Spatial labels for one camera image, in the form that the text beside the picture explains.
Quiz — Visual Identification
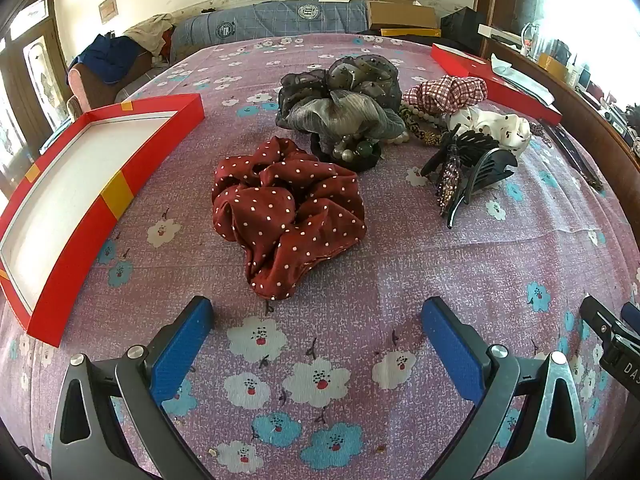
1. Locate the red box lid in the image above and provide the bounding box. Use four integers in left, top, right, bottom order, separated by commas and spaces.
431, 43, 563, 126

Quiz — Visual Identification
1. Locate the beige cloth pile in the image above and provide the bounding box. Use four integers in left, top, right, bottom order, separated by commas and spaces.
122, 12, 176, 56

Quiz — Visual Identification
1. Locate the wooden glass door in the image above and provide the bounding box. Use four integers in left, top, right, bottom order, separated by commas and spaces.
0, 0, 68, 201

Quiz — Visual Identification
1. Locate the pink floral bedsheet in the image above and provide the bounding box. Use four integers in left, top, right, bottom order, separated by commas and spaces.
0, 32, 640, 480

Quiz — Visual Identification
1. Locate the red cardboard tray box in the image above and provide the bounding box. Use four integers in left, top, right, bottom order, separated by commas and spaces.
0, 92, 206, 348

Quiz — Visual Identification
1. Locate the wooden headboard shelf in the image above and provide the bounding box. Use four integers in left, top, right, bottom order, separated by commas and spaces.
475, 0, 640, 171

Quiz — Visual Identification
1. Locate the black box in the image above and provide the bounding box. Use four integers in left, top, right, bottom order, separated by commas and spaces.
440, 6, 483, 41

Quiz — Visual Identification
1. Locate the grey organza scrunchie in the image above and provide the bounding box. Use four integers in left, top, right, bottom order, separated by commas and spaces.
275, 56, 407, 142

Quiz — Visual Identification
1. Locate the white pearl bracelet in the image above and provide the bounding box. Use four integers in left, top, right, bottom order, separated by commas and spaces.
400, 101, 447, 126

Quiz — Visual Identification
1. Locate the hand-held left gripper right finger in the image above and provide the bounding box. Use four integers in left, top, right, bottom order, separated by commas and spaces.
420, 296, 588, 480

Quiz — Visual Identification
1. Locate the white dotted scrunchie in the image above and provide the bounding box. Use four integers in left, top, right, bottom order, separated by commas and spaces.
445, 106, 532, 158

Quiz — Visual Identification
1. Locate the black hair tie with pearls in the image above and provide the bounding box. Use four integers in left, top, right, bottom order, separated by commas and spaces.
310, 130, 385, 175

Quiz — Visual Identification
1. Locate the black claw hair clip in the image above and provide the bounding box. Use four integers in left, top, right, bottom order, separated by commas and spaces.
420, 129, 518, 231

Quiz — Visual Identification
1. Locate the pink brown armchair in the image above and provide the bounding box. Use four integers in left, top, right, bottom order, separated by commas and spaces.
67, 55, 151, 111

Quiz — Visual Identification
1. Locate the dark blue garment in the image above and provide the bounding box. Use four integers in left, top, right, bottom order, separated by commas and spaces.
67, 32, 151, 83

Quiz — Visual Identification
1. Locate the white paper sheet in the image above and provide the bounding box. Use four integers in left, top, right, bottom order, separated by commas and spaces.
489, 53, 515, 80

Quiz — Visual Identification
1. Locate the leopard print hair tie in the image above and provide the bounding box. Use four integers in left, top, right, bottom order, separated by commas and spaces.
400, 110, 451, 148

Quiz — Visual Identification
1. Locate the dark red polka dot scrunchie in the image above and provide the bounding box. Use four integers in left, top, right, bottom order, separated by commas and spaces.
211, 136, 368, 302

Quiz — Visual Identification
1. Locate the brown cardboard box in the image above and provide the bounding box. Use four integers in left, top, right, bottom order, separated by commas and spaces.
365, 0, 441, 31

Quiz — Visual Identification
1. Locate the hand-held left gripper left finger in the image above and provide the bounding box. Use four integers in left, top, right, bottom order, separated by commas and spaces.
51, 296, 216, 480

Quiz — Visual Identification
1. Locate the rhinestone hair clip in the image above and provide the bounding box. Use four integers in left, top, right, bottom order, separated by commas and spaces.
434, 152, 463, 211

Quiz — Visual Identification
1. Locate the flat yellow box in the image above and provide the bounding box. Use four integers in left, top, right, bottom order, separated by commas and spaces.
380, 27, 442, 38

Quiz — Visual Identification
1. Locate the red plaid scrunchie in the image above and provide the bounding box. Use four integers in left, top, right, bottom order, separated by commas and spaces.
402, 74, 488, 116

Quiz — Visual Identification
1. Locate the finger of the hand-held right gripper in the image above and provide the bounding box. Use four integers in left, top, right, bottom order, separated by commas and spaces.
580, 296, 640, 346

